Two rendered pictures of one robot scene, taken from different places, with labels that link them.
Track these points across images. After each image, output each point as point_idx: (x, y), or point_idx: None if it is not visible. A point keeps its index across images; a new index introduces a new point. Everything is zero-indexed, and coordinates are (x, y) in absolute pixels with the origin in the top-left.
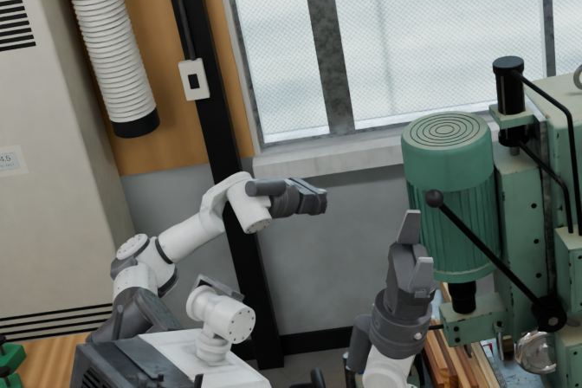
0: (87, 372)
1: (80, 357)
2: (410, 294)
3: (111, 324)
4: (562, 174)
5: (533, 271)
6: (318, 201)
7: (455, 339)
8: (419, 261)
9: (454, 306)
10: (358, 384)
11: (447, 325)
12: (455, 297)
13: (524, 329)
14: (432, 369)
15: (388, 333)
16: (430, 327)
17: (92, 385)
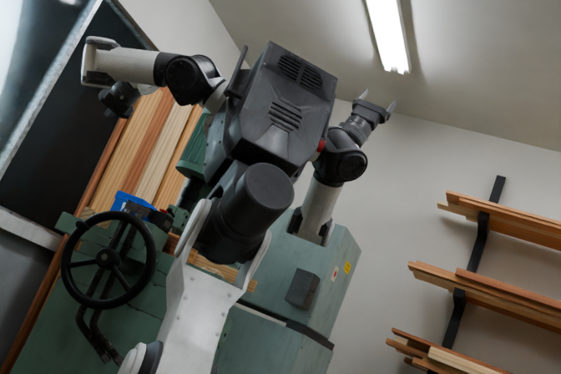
0: (285, 57)
1: (276, 47)
2: (387, 113)
3: (199, 58)
4: None
5: None
6: (132, 109)
7: (183, 224)
8: (396, 101)
9: (184, 204)
10: (152, 224)
11: (185, 211)
12: (191, 198)
13: None
14: (173, 235)
15: (366, 129)
16: (172, 211)
17: (292, 64)
